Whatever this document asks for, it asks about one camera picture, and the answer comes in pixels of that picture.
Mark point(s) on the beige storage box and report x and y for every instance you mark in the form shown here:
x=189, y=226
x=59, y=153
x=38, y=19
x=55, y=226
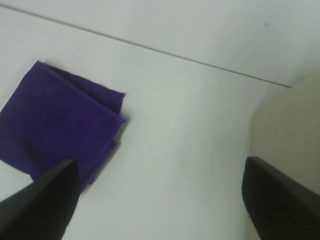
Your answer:
x=285, y=132

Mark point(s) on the purple towel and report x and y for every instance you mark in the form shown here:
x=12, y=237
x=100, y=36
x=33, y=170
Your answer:
x=54, y=115

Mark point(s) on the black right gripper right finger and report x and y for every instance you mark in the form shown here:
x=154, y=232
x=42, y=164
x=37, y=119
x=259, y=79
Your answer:
x=279, y=207

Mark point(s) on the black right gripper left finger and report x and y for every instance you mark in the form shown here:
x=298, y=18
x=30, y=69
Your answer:
x=43, y=209

